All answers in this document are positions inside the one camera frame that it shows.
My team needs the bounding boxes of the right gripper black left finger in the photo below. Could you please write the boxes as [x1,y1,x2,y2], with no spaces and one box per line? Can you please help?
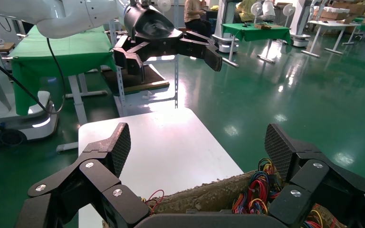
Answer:
[15,123,150,228]

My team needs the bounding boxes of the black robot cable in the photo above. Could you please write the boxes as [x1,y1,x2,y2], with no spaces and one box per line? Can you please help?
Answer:
[0,38,66,115]

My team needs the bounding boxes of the white table leg frame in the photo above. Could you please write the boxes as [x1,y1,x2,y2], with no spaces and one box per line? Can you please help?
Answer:
[221,34,277,68]
[56,73,108,153]

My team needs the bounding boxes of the brown cardboard cartons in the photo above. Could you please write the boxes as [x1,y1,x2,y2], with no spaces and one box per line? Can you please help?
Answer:
[313,5,351,21]

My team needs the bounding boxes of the white standing fan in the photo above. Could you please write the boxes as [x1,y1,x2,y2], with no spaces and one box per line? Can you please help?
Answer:
[156,0,173,14]
[282,3,297,29]
[250,1,263,23]

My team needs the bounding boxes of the small green tablecloth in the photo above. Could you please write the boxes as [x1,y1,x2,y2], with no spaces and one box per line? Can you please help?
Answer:
[221,22,293,45]

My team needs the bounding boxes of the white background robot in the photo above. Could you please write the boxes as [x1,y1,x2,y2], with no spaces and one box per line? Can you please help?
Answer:
[288,0,313,48]
[212,0,240,54]

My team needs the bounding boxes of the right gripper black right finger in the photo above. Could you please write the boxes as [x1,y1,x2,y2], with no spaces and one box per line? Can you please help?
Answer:
[264,123,365,228]

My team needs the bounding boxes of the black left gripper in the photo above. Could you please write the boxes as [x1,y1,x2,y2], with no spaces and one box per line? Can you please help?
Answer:
[113,3,223,83]

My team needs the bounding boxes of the colourful wire bundle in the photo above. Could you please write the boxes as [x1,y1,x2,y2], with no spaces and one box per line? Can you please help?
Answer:
[232,158,285,215]

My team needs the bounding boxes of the power supply with coloured wires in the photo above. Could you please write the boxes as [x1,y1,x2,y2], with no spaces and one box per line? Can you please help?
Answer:
[141,189,165,216]
[301,208,339,228]

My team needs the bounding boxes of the person in yellow shirt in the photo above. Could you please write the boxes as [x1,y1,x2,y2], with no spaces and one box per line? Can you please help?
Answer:
[235,0,259,23]

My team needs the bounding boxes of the white background table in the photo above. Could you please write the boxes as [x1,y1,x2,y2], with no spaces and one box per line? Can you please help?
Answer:
[301,20,362,59]

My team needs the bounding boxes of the grey metal shelf rack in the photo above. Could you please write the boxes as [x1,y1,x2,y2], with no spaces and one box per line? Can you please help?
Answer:
[102,0,180,118]

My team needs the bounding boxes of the small wooden side table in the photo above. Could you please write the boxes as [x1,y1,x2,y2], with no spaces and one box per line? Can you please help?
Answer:
[0,41,16,54]

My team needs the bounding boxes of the flat wooden item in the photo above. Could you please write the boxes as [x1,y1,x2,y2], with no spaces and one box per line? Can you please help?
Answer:
[253,22,282,31]

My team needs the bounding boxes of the large green tablecloth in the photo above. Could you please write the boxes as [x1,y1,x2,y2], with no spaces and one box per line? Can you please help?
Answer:
[9,26,117,116]

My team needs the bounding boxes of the seated person in beige shirt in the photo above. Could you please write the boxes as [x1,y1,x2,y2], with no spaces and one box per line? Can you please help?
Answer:
[184,0,213,38]

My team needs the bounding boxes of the brown pulp cardboard box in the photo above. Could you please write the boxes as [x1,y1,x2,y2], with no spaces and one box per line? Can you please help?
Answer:
[102,171,348,228]

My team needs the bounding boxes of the white robot chassis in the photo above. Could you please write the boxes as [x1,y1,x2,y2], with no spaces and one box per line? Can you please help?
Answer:
[0,19,59,149]

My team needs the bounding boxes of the dark wooden shelf board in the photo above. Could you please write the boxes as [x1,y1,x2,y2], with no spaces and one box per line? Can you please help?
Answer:
[101,64,171,96]

